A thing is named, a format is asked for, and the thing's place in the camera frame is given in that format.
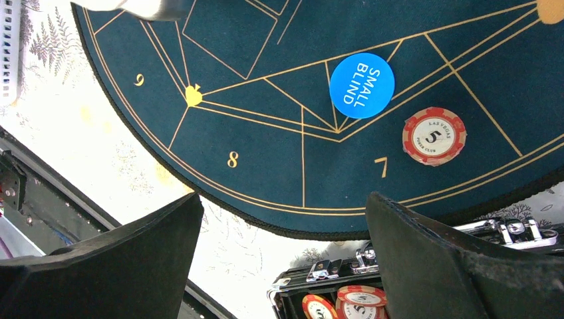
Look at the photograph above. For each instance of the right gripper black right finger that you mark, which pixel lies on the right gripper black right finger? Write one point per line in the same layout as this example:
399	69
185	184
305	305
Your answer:
431	270

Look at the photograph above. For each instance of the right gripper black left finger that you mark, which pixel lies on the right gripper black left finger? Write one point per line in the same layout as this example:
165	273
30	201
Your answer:
138	270

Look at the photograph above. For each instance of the red five chip stack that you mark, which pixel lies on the red five chip stack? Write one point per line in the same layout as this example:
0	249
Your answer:
434	136

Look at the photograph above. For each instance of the blue small blind button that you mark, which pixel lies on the blue small blind button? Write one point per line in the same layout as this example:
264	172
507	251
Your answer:
362	85

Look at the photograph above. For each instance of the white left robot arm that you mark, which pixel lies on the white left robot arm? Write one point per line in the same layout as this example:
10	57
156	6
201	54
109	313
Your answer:
149	10

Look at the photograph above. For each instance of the black poker chip case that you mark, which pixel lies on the black poker chip case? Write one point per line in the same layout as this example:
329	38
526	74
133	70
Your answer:
325	277

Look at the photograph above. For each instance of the red chip rows in case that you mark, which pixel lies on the red chip rows in case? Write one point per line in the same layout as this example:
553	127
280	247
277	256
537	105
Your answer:
353	301

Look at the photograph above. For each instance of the round dark poker mat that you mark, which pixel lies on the round dark poker mat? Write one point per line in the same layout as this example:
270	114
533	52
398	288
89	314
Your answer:
290	113

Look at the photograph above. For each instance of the white plastic laundry basket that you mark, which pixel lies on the white plastic laundry basket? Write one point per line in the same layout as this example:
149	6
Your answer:
10	49

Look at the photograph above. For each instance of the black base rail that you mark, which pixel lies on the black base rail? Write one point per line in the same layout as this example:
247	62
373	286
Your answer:
42	212

